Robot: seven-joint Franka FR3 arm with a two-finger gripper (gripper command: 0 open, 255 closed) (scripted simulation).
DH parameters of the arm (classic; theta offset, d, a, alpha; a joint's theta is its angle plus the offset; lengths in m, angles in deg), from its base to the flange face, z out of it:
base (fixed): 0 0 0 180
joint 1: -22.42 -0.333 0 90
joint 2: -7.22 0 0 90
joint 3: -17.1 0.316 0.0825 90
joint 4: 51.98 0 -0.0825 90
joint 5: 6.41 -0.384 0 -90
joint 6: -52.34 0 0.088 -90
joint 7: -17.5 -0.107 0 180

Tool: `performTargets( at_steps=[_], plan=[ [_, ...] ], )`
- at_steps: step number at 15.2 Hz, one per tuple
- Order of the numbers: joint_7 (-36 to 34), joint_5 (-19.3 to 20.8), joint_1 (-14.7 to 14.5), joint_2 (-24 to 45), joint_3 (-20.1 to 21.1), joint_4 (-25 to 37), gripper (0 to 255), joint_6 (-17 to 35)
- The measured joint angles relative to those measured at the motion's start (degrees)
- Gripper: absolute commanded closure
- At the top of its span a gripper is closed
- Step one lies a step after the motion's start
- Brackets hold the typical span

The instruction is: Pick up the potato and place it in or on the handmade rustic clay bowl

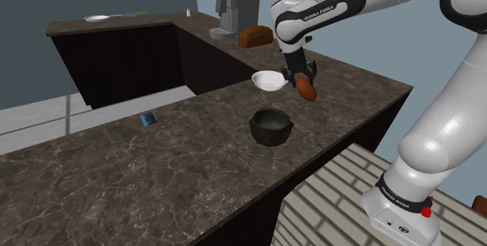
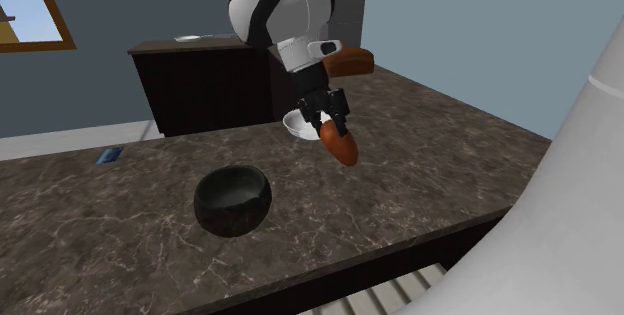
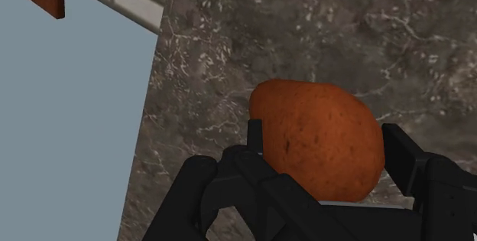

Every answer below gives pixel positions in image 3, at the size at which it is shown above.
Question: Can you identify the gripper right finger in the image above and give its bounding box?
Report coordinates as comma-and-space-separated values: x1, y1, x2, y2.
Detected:
381, 122, 477, 241

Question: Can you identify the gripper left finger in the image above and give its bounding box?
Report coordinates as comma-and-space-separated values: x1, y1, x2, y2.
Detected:
142, 119, 359, 241

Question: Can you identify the brown potato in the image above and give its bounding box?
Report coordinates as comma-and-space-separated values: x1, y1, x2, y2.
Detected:
248, 78, 386, 203

